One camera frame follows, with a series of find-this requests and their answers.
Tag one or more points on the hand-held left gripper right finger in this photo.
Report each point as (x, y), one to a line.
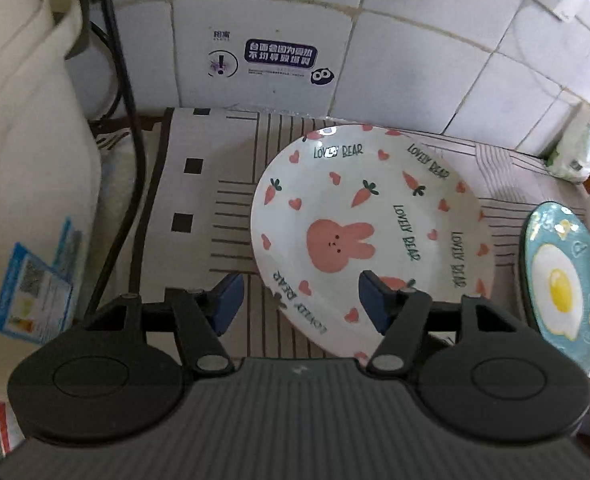
(373, 302)

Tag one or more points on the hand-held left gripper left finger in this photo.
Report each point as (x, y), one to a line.
(227, 302)

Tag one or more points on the white bunny print plate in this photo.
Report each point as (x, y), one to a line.
(375, 210)

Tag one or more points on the teal fried egg plate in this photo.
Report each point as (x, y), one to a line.
(570, 280)

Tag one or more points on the striped table mat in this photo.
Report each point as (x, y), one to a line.
(200, 200)

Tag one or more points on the white rice cooker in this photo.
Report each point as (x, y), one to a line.
(25, 160)

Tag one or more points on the white salt bag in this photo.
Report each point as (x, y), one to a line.
(582, 145)

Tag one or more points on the white warning wall sticker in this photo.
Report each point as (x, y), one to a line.
(275, 57)

